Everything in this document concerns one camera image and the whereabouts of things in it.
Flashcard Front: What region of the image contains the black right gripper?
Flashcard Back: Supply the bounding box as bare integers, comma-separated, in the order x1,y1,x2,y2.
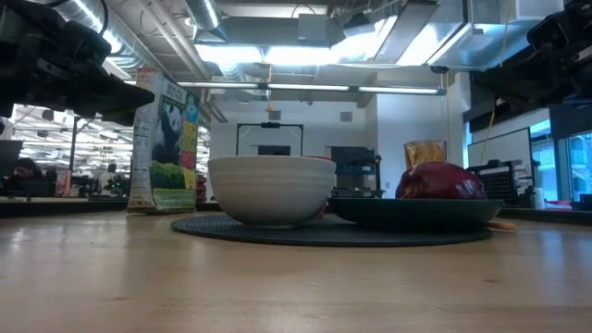
472,0,592,106

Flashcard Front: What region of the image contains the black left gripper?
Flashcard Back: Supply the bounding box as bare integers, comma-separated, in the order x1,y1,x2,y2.
0,0,156,127

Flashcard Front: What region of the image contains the panda cereal box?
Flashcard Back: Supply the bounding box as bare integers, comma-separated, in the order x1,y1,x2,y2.
127,67,201,215

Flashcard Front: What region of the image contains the dark red apple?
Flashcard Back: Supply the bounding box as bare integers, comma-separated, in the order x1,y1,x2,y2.
395,161,487,201

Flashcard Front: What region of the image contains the dark teal plate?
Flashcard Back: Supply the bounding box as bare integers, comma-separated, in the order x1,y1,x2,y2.
328,197,504,230

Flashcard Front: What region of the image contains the white ribbed bowl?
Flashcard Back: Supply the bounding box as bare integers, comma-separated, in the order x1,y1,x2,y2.
207,154,338,229

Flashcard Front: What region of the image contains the white board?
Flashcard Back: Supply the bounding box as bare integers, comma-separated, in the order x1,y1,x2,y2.
466,127,534,168

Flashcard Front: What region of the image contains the person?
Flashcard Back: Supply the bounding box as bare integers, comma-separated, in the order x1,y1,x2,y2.
97,162,122,198
13,156,50,198

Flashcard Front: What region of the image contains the black perforated crate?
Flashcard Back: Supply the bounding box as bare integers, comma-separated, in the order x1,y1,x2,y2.
466,159,541,208

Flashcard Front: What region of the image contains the tall amber glass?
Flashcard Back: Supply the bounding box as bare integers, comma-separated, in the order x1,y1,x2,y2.
403,140,448,170

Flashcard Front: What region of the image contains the black monitor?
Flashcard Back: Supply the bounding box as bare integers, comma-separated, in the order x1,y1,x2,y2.
0,140,23,180

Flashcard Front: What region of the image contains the black coffee machine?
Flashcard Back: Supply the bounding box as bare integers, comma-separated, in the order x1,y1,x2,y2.
330,146,386,199

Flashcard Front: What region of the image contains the long ceiling light bar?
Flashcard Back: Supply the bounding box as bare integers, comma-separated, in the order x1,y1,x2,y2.
174,80,448,96

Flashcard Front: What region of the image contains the round dark placemat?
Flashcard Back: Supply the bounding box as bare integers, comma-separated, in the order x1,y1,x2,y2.
170,213,493,248

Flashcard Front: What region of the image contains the silver ventilation duct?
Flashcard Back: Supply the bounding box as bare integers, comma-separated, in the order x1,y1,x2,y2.
183,0,228,43

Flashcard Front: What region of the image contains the black door frame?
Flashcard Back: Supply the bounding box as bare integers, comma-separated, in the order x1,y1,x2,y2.
235,121,305,158

